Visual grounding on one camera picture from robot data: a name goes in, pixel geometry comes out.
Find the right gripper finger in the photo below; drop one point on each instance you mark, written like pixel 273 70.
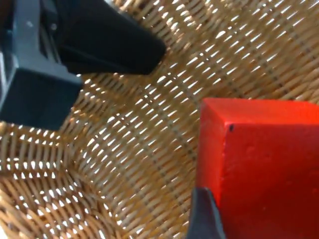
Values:
pixel 205 219

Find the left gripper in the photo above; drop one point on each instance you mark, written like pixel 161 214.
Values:
pixel 35 97

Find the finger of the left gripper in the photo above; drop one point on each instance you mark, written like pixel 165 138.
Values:
pixel 107 44

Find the red cube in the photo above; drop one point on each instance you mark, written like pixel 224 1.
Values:
pixel 269 174

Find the brown wicker basket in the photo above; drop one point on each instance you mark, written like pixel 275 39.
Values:
pixel 149 124

